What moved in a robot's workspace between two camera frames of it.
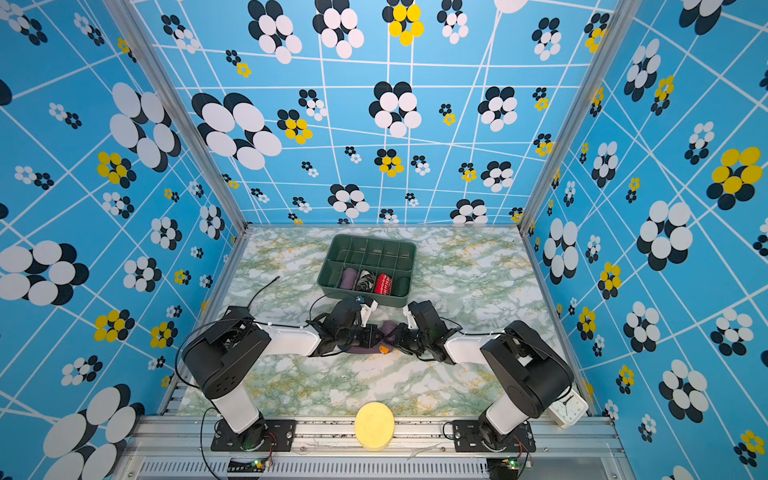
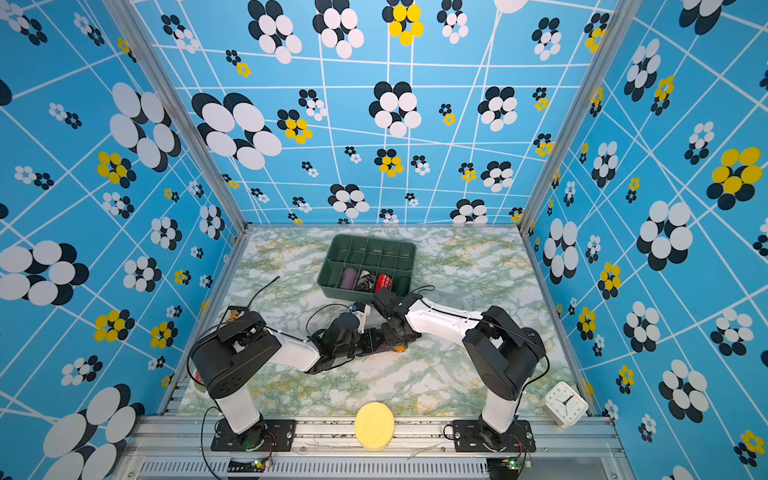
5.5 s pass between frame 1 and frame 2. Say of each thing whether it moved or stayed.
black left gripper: moved
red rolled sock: stayed
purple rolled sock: stayed
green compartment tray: stayed
